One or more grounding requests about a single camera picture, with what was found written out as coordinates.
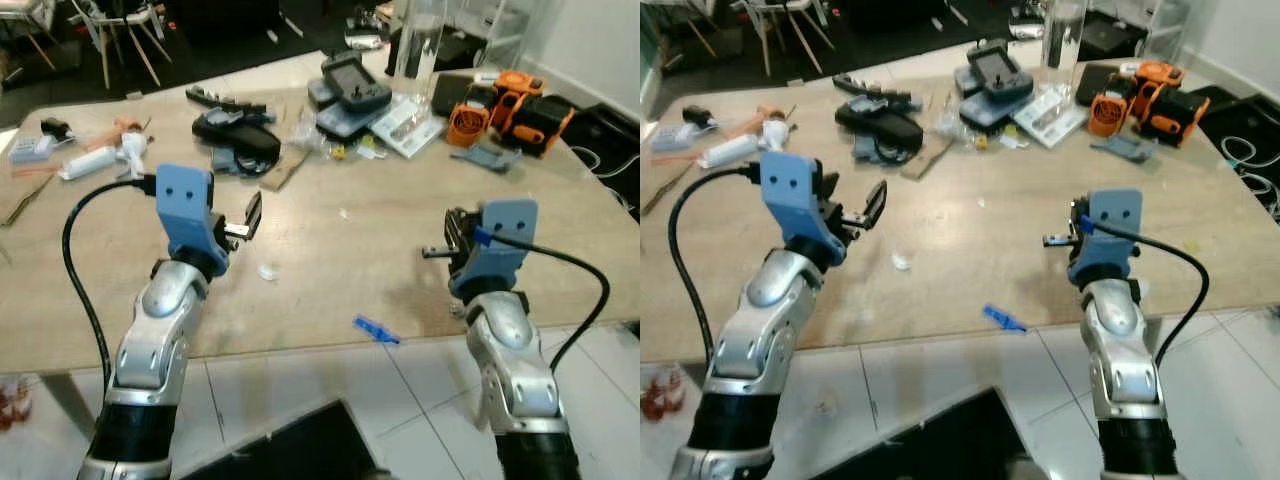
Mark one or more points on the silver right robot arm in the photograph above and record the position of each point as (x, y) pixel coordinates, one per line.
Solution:
(515, 350)
(1120, 340)

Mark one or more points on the white printed packet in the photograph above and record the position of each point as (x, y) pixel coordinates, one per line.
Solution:
(1052, 118)
(410, 128)

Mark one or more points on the orange and black power tool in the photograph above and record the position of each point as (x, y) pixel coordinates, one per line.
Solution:
(520, 110)
(1160, 100)

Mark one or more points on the grey flat case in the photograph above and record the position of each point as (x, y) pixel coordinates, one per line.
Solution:
(990, 112)
(345, 122)

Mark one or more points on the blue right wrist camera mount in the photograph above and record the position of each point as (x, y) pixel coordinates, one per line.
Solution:
(500, 245)
(1110, 230)

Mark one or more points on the clear plastic cylinder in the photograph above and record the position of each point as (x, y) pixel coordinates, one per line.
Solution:
(420, 45)
(1063, 38)

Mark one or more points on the small white plastic figure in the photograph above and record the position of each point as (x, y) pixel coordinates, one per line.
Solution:
(775, 135)
(132, 155)

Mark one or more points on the white tube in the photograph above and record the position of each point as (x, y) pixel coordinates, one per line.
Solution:
(730, 151)
(88, 162)

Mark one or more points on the long black toothed strip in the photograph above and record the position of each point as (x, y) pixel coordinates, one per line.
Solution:
(872, 87)
(225, 99)

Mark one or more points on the blue plastic clip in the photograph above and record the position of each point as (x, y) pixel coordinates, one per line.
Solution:
(1004, 319)
(376, 330)

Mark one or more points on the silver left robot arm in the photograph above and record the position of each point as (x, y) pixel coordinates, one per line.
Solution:
(150, 340)
(750, 340)

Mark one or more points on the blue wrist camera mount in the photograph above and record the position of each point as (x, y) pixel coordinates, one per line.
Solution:
(790, 195)
(1110, 230)
(500, 245)
(185, 205)

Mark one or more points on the red patterned floor item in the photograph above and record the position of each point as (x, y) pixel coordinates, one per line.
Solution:
(662, 392)
(14, 405)

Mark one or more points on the white grey adapter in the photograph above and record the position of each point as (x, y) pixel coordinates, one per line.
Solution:
(30, 150)
(672, 139)

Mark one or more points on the white crumpled paper scrap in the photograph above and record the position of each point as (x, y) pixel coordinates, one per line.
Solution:
(901, 262)
(268, 271)

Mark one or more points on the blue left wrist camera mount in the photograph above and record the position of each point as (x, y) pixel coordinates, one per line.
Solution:
(790, 195)
(185, 205)

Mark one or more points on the flat wooden stick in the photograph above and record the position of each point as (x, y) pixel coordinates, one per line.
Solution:
(928, 160)
(285, 170)

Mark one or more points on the grey plastic bracket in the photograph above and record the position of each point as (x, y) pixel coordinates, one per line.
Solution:
(492, 155)
(1125, 148)

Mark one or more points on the black handheld controller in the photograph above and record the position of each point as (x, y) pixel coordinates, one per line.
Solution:
(998, 72)
(355, 80)

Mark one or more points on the black flat tablet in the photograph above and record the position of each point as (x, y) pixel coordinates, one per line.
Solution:
(452, 95)
(1097, 85)

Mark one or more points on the black rubbish bin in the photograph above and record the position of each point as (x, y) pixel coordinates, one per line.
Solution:
(940, 440)

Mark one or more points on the wooden leg chair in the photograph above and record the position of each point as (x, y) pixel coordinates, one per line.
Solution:
(125, 30)
(785, 25)

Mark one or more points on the small black block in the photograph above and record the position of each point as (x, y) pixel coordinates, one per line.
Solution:
(697, 116)
(54, 128)

